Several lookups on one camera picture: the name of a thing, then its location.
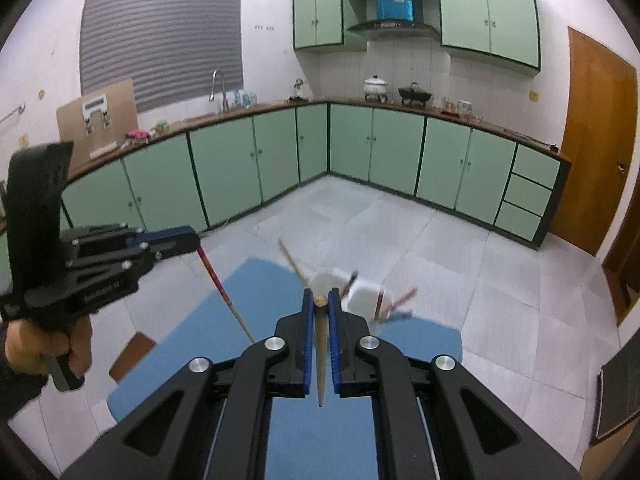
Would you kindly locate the black glass cabinet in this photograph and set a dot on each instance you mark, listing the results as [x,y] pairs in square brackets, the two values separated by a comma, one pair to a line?
[620,395]

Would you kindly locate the person's left hand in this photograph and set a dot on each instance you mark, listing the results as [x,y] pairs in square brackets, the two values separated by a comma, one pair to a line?
[35,345]

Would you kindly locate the black wok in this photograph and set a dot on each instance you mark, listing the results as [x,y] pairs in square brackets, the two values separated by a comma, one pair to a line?
[415,94]

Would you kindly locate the green base cabinet run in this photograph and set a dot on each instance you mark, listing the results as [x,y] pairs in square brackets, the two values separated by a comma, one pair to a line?
[225,170]

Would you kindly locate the bottles beside sink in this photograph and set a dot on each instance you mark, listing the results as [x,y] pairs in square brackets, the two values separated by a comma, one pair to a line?
[244,99]

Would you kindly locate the person's left forearm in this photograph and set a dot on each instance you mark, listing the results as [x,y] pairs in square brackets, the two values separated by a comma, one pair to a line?
[17,390]

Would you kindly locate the white plastic container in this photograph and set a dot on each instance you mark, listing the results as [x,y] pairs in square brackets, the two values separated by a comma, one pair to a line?
[362,302]
[327,280]

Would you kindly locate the green wall cabinet unit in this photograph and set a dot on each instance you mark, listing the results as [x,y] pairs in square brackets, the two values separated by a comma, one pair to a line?
[490,15]

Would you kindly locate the white cooking pot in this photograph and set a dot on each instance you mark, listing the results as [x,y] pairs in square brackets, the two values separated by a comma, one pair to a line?
[376,87]

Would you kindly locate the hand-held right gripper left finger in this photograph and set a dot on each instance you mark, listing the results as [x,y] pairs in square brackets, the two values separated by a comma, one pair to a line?
[306,350]

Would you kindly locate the red cloth on counter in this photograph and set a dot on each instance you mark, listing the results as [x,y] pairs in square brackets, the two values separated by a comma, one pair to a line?
[137,135]

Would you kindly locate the blue tablecloth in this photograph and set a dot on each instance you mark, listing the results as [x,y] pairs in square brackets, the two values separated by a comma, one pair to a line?
[210,320]

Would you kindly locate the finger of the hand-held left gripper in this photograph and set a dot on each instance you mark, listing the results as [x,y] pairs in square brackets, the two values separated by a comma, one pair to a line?
[145,237]
[172,245]

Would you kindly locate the range hood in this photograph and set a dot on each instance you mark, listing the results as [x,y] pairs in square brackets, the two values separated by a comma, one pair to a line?
[392,29]

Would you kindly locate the grey window blind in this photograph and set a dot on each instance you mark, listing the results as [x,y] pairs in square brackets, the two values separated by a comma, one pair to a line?
[160,35]

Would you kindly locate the row of glass jars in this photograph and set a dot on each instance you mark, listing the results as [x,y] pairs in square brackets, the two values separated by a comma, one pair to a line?
[452,106]

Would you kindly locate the metal sink faucet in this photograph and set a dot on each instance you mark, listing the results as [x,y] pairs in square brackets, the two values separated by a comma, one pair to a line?
[216,90]

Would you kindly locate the brown wooden door frame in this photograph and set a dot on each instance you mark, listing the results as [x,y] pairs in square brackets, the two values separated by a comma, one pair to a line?
[625,280]

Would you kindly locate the brown wooden door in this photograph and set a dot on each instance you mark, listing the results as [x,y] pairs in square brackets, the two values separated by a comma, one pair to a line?
[595,150]

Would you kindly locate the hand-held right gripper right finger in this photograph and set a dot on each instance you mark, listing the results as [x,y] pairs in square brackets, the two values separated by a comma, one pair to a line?
[334,360]

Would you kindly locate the cardboard sheet with white bracket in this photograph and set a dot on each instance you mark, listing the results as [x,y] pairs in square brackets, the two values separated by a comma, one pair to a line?
[125,105]

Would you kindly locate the wall socket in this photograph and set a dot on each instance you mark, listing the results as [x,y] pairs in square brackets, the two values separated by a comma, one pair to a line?
[534,95]

